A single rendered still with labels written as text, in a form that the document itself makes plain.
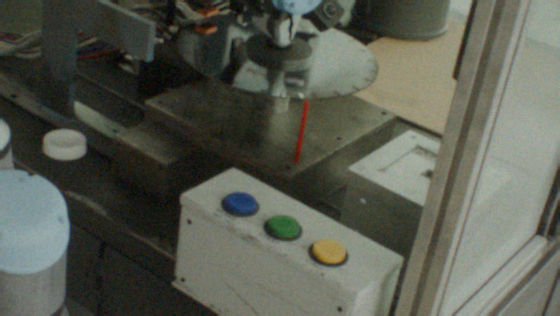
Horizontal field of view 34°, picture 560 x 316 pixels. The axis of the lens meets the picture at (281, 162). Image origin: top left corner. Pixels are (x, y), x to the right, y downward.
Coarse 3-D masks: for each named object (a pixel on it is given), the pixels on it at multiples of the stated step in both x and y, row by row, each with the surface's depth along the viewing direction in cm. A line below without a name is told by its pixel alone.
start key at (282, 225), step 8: (272, 216) 118; (280, 216) 118; (288, 216) 118; (272, 224) 116; (280, 224) 117; (288, 224) 117; (296, 224) 117; (272, 232) 116; (280, 232) 115; (288, 232) 115; (296, 232) 116
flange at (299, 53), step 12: (252, 36) 154; (264, 36) 154; (252, 48) 149; (264, 48) 150; (276, 48) 150; (288, 48) 150; (300, 48) 152; (312, 48) 153; (264, 60) 148; (276, 60) 147; (288, 60) 147; (300, 60) 148
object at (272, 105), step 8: (256, 96) 155; (264, 96) 153; (288, 96) 155; (256, 104) 155; (264, 104) 154; (272, 104) 154; (280, 104) 154; (288, 104) 156; (264, 112) 155; (272, 112) 155; (280, 112) 155
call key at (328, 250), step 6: (318, 240) 115; (324, 240) 115; (330, 240) 115; (318, 246) 114; (324, 246) 114; (330, 246) 114; (336, 246) 114; (342, 246) 114; (318, 252) 113; (324, 252) 113; (330, 252) 113; (336, 252) 113; (342, 252) 113; (318, 258) 113; (324, 258) 112; (330, 258) 112; (336, 258) 112; (342, 258) 113
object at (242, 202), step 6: (234, 192) 121; (240, 192) 122; (228, 198) 120; (234, 198) 120; (240, 198) 120; (246, 198) 121; (252, 198) 121; (228, 204) 119; (234, 204) 119; (240, 204) 119; (246, 204) 119; (252, 204) 120; (234, 210) 119; (240, 210) 119; (246, 210) 119; (252, 210) 120
